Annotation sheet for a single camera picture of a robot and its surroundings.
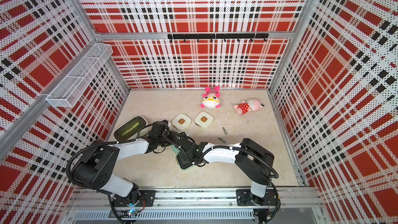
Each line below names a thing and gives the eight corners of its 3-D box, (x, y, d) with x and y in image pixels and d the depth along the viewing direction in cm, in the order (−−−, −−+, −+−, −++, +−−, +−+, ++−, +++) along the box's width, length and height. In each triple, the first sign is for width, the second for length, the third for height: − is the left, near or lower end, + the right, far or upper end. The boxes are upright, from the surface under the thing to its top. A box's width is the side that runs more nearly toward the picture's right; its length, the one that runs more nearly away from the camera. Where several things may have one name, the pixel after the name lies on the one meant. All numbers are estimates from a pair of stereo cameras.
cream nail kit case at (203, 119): (192, 122, 104) (192, 120, 102) (203, 111, 109) (203, 110, 108) (204, 130, 100) (204, 128, 98) (214, 119, 105) (214, 117, 104)
